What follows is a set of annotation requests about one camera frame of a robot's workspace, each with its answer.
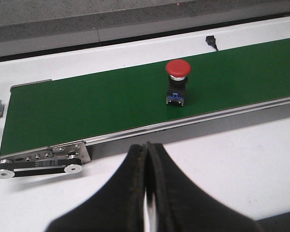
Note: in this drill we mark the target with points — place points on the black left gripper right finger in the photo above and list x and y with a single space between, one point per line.
176 204

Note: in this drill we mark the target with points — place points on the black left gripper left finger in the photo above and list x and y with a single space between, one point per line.
117 207

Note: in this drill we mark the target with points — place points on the steel conveyor end plate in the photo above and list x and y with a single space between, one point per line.
55 152

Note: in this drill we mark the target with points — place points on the green conveyor belt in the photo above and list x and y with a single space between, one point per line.
68 110

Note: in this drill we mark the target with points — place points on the black conveyor drive belt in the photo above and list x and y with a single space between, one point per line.
30 168

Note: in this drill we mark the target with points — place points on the left grey stone slab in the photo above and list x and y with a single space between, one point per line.
24 19

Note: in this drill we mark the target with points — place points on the aluminium conveyor side rail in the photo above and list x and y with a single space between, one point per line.
184 121

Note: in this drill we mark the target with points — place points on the black sensor with cable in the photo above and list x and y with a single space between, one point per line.
211 41

